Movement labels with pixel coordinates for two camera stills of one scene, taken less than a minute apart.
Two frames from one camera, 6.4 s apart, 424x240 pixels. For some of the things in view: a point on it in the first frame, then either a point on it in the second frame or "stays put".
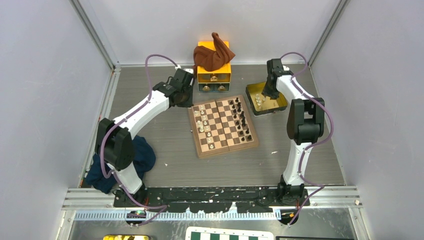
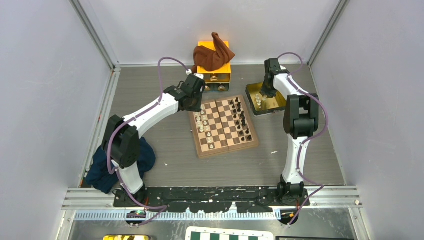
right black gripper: [266, 92] stays put
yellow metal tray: [260, 104] stays put
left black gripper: [189, 103] -> [197, 108]
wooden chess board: [222, 125] stays put
